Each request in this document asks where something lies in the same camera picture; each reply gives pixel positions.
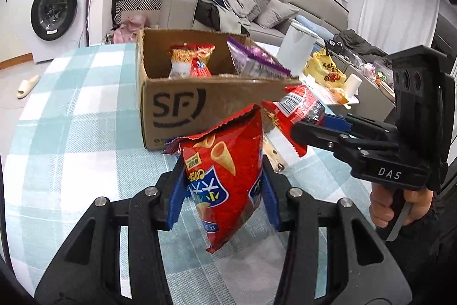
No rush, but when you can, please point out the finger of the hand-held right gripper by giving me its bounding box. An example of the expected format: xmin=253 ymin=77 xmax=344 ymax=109
xmin=290 ymin=122 xmax=398 ymax=163
xmin=323 ymin=114 xmax=398 ymax=145

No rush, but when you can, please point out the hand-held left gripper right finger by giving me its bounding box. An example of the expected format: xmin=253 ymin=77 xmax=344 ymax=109
xmin=260 ymin=162 xmax=424 ymax=305

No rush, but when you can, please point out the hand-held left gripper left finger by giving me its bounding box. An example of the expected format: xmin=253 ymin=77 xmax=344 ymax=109
xmin=34 ymin=157 xmax=188 ymax=305

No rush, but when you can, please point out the dark red snack packet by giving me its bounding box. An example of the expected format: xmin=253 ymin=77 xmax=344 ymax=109
xmin=262 ymin=85 xmax=326 ymax=157

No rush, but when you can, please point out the red cone snack bag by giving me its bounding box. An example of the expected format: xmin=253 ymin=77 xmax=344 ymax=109
xmin=179 ymin=104 xmax=264 ymax=254

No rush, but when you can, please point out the purple snack packet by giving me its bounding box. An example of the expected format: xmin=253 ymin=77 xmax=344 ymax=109
xmin=227 ymin=35 xmax=291 ymax=80

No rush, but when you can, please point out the brown cardboard box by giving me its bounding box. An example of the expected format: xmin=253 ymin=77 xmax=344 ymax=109
xmin=136 ymin=28 xmax=302 ymax=151

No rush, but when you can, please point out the white red noodle snack packet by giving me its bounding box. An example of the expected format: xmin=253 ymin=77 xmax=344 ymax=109
xmin=169 ymin=43 xmax=216 ymax=79

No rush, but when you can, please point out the person's right hand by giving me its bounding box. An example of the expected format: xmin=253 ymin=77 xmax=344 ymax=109
xmin=369 ymin=189 xmax=440 ymax=230

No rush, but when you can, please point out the orange food packet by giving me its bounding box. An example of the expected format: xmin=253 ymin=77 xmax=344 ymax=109
xmin=330 ymin=87 xmax=350 ymax=105

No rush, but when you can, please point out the white paper cup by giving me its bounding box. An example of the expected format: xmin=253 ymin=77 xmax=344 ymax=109
xmin=344 ymin=73 xmax=363 ymax=95

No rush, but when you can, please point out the maroon snack packet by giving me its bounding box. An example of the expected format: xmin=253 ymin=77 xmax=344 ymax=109
xmin=164 ymin=138 xmax=186 ymax=156

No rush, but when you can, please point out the yellow plastic bag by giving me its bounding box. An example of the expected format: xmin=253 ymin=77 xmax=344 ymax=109
xmin=303 ymin=49 xmax=347 ymax=87

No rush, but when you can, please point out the black small device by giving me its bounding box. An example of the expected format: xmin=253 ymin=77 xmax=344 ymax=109
xmin=323 ymin=39 xmax=343 ymax=55

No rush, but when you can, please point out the dark jacket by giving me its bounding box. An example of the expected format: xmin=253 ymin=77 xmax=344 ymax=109
xmin=336 ymin=29 xmax=390 ymax=59

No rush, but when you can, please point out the white bin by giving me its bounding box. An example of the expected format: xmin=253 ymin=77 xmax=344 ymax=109
xmin=276 ymin=22 xmax=318 ymax=75

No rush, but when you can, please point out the light blue blanket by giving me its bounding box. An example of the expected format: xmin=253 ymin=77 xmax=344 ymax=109
xmin=298 ymin=15 xmax=324 ymax=37

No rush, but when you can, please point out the white curtain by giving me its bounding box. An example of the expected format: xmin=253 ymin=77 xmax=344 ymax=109
xmin=357 ymin=0 xmax=440 ymax=52

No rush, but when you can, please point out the green white checked tablecloth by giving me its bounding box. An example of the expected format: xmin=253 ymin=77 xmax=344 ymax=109
xmin=0 ymin=42 xmax=393 ymax=305

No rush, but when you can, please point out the grey jacket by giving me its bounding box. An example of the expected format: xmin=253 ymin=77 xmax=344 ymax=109
xmin=218 ymin=0 xmax=250 ymax=34

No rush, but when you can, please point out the black garment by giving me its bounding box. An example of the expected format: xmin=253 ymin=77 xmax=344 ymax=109
xmin=195 ymin=0 xmax=224 ymax=31

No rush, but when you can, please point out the pink cloth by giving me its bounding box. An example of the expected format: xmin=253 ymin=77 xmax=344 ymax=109
xmin=107 ymin=15 xmax=147 ymax=45

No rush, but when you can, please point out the beige slipper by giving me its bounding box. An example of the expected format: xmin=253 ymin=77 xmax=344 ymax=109
xmin=17 ymin=74 xmax=41 ymax=99

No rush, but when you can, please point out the grey sofa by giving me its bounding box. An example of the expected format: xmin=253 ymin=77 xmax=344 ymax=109
xmin=159 ymin=0 xmax=348 ymax=46

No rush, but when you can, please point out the black white patterned chair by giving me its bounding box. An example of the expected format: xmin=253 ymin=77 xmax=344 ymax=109
xmin=112 ymin=0 xmax=163 ymax=30

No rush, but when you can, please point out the white washing machine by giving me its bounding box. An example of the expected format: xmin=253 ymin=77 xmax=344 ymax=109
xmin=28 ymin=0 xmax=96 ymax=63

